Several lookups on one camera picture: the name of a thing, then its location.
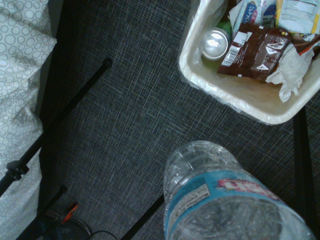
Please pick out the clear plastic water bottle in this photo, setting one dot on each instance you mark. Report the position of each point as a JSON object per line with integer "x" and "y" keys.
{"x": 225, "y": 200}

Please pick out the clear plastic bin liner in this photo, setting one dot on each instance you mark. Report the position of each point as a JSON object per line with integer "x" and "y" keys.
{"x": 197, "y": 82}

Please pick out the beige plastic trash bin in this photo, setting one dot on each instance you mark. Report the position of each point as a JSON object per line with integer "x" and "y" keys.
{"x": 250, "y": 97}

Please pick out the black tripod leg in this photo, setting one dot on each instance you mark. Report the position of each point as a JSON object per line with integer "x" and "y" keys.
{"x": 62, "y": 107}

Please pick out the black stand leg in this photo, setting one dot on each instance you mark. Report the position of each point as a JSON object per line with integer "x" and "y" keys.
{"x": 145, "y": 217}

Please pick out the brown snack wrapper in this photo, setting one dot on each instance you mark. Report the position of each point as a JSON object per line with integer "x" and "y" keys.
{"x": 252, "y": 55}

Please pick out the white crumpled tissue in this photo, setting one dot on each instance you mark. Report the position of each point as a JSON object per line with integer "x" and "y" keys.
{"x": 292, "y": 72}

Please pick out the blue and white packet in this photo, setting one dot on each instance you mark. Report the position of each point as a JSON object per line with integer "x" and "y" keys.
{"x": 252, "y": 12}

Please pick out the white circle pattern bedding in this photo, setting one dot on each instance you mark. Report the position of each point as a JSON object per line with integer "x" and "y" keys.
{"x": 17, "y": 75}

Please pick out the yellow snack bag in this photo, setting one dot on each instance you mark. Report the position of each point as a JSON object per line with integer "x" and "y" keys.
{"x": 297, "y": 15}

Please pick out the wooden desk black frame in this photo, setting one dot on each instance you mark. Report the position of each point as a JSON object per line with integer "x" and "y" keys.
{"x": 303, "y": 162}

